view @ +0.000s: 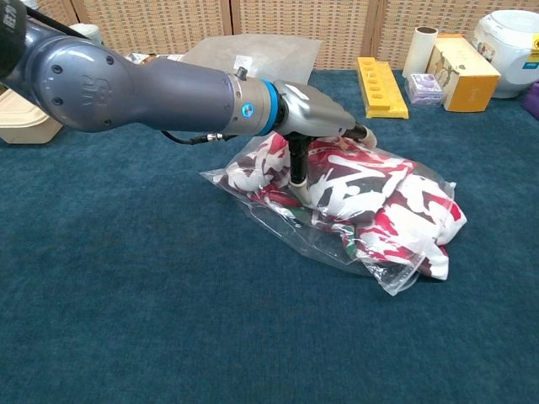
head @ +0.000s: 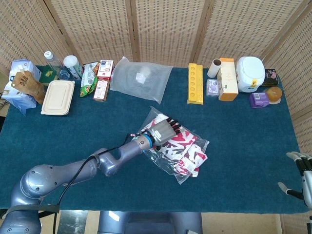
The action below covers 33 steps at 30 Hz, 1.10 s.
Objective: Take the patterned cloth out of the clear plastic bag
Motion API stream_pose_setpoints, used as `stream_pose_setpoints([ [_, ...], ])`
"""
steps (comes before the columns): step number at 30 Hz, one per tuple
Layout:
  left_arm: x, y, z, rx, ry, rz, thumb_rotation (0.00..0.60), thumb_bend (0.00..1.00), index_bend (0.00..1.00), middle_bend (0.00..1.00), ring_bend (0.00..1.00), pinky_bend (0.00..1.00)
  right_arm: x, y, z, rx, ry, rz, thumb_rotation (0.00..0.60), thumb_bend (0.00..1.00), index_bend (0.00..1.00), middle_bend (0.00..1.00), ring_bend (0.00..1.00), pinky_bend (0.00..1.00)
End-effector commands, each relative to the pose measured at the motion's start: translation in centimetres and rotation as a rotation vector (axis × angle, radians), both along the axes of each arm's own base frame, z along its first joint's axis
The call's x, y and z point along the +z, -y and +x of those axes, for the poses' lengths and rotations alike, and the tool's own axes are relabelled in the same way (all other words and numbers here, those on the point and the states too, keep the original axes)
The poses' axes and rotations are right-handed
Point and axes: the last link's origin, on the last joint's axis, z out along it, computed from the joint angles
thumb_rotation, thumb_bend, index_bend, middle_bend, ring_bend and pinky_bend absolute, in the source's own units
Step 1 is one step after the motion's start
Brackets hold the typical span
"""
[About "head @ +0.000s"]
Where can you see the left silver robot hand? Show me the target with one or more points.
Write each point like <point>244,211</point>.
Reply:
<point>163,132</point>

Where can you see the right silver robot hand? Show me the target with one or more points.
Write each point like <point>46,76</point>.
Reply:
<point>304,175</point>

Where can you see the red white patterned garment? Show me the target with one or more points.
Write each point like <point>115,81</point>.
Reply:
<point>185,151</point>

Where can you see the clear plastic zip bag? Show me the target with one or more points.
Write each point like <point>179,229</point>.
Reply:
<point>187,170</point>

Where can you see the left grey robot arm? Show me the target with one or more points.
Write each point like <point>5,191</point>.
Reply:
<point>73,170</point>

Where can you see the frosted plastic bag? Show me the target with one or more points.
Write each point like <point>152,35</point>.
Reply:
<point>141,78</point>

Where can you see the blue white paper bag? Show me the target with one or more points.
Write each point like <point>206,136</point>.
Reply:
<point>22,97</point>

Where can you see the yellow block with holes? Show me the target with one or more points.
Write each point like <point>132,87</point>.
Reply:
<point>195,85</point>

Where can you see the small purple tissue pack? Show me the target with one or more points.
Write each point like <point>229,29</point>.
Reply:
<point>212,88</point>

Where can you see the blue carpet table cover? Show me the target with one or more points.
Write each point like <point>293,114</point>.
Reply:
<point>243,146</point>

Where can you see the red beige flat box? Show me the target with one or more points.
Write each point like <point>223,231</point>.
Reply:
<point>101,90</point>

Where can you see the white paper roll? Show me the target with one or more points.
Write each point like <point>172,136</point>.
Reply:
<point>214,68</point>

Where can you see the orange beige carton box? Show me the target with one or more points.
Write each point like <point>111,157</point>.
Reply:
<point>228,80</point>

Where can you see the red white carton box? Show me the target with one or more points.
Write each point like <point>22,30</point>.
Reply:
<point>105,69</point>

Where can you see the orange round container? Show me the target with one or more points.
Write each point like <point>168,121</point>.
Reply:
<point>274,93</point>

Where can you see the purple box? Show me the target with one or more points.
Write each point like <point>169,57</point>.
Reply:
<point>258,100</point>

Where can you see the green snack packet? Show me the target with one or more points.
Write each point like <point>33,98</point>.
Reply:
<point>89,80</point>

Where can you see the grey robot torso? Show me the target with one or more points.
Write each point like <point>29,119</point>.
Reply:
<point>148,223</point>

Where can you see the woven wicker folding screen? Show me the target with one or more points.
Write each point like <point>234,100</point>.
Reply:
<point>165,29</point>

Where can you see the dark snack box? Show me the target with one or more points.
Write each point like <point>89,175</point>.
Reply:
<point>270,77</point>

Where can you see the white rice cooker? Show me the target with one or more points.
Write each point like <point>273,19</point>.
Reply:
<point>249,73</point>

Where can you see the beige lidded lunch box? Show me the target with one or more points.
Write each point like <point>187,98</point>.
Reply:
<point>58,97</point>

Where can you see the white green canister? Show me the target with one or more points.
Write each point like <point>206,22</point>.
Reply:
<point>73,65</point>

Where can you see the clear plastic water bottle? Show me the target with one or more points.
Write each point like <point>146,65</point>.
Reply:
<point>54,63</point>

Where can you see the dark green box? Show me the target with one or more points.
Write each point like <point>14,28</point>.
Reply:
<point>47,75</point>

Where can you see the brown spout pouch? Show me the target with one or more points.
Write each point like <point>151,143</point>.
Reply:
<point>28,85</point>

